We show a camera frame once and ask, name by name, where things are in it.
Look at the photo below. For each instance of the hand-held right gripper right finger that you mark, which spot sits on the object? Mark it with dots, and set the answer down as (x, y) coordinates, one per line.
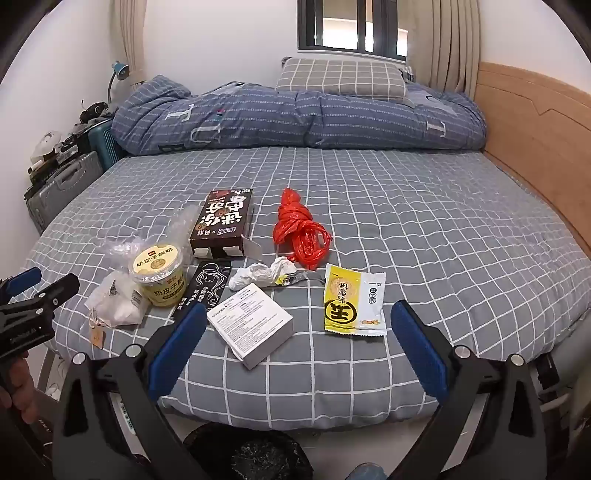
(420, 350)

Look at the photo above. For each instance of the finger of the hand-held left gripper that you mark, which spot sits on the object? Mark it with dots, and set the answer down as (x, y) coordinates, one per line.
(60, 288)
(23, 279)

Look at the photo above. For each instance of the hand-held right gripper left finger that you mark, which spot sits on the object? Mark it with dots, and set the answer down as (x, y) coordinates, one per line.
(180, 337)

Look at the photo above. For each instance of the white bag with tag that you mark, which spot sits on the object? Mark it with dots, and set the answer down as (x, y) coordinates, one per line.
(115, 304)

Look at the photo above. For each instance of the yellow yogurt cup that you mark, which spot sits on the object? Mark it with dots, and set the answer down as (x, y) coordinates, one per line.
(159, 281)

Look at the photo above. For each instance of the black printed packet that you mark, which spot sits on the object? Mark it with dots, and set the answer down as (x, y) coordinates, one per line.
(207, 281)

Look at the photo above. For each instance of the clear plastic bag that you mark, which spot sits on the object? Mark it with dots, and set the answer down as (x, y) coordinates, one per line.
(117, 254)

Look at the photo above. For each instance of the white cardboard box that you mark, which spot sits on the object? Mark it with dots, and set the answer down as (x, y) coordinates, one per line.
(249, 323)

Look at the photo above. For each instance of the yellow snack packet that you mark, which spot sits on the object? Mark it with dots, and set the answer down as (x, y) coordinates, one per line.
(346, 300)

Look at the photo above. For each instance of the white tissue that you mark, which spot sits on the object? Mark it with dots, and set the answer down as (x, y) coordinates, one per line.
(258, 274)

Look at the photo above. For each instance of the clear bubble wrap bag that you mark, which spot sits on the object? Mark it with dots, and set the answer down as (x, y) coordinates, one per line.
(182, 230)

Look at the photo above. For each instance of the silver foil wrapper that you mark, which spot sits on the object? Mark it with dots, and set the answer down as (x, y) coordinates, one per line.
(309, 276)

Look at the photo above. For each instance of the trash bin with black liner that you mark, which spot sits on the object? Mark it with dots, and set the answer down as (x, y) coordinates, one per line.
(258, 457)

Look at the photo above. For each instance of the red plastic bag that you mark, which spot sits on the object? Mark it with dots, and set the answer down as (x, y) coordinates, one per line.
(295, 221)

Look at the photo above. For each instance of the person's left hand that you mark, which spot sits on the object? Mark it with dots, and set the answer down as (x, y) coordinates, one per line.
(18, 387)

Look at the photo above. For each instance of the grey suitcase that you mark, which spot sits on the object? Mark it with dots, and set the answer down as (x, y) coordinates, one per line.
(60, 189)

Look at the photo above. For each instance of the grey checked bed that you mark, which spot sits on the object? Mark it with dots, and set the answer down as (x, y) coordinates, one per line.
(415, 230)

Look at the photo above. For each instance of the brown printed cardboard box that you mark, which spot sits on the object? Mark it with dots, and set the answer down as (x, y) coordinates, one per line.
(226, 217)

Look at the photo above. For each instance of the blue fluffy slipper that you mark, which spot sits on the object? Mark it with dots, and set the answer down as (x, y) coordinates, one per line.
(364, 474)

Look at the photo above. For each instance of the white plastic item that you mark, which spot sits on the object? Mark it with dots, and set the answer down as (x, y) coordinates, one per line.
(46, 143)

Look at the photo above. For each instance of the teal suitcase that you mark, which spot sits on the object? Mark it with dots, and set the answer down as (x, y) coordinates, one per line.
(105, 143)

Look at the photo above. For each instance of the pile of dark gadgets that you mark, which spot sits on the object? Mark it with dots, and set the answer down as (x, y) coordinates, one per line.
(94, 113)

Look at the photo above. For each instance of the blue desk lamp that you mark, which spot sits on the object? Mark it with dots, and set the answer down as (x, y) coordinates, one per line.
(122, 70)

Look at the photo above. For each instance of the blue striped quilt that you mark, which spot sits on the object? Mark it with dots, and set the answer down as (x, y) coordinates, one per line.
(277, 120)

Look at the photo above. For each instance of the wooden headboard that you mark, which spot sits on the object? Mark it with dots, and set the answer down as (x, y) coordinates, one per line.
(531, 129)

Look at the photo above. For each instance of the beige curtain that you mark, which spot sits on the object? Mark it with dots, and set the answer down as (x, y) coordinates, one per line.
(452, 41)
(129, 37)

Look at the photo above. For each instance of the grey checked pillow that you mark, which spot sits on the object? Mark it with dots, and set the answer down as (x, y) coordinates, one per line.
(341, 78)

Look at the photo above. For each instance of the dark framed window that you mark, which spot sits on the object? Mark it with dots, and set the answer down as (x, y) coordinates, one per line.
(351, 27)

